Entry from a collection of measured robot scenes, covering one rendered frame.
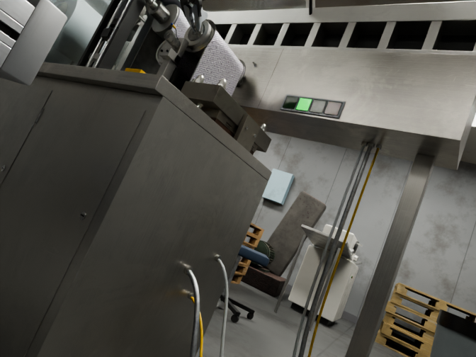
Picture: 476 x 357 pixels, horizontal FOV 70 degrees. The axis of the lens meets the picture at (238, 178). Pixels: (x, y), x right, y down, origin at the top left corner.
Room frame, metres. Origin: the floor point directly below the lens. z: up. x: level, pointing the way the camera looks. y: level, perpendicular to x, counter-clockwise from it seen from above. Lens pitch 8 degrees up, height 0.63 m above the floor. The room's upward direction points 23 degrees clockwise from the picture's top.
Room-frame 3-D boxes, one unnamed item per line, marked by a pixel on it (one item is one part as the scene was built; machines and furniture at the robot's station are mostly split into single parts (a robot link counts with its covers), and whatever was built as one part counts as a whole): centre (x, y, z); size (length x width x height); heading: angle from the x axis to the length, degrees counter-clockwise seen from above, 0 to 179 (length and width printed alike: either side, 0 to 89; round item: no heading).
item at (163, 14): (1.33, 0.57, 1.34); 0.06 x 0.06 x 0.06; 55
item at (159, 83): (1.77, 1.10, 0.88); 2.52 x 0.66 x 0.04; 55
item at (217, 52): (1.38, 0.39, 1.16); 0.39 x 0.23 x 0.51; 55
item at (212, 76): (1.27, 0.23, 1.08); 0.23 x 0.01 x 0.18; 145
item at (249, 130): (1.19, 0.03, 0.97); 0.10 x 0.03 x 0.11; 145
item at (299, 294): (4.79, -1.70, 0.60); 2.55 x 0.64 x 1.20; 152
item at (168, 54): (1.19, 0.41, 1.05); 0.06 x 0.05 x 0.31; 145
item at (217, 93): (1.23, 0.12, 1.00); 0.40 x 0.16 x 0.06; 145
